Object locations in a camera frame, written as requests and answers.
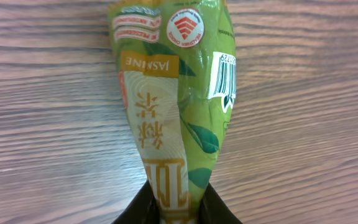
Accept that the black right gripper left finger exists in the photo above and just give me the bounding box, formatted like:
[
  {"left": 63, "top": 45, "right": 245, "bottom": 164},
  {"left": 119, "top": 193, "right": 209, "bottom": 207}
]
[{"left": 112, "top": 181, "right": 160, "bottom": 224}]

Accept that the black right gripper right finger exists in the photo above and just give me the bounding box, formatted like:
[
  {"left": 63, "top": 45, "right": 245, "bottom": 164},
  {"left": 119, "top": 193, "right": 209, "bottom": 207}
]
[{"left": 199, "top": 184, "right": 242, "bottom": 224}]

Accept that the green jasmine tea pouch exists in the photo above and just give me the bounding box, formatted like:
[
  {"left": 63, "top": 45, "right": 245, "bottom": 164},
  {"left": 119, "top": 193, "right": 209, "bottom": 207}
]
[{"left": 108, "top": 0, "right": 237, "bottom": 224}]

